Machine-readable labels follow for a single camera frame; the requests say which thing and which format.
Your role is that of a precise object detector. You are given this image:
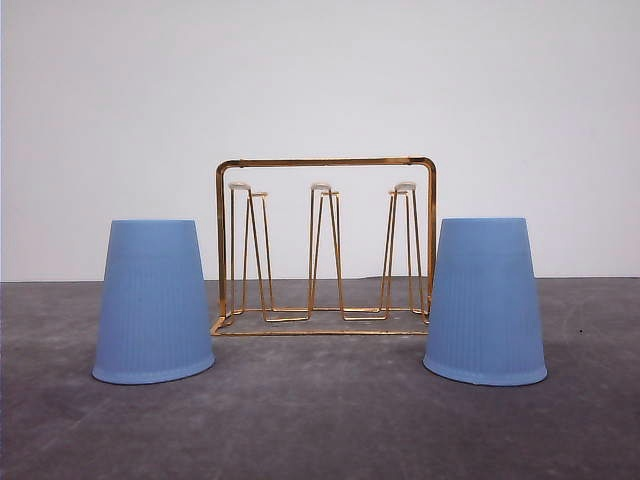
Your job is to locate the blue plastic cup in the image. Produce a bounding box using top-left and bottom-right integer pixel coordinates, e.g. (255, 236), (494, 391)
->
(92, 219), (215, 385)
(423, 217), (547, 386)

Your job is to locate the gold wire cup rack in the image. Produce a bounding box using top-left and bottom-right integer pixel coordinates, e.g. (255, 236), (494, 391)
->
(210, 156), (438, 337)

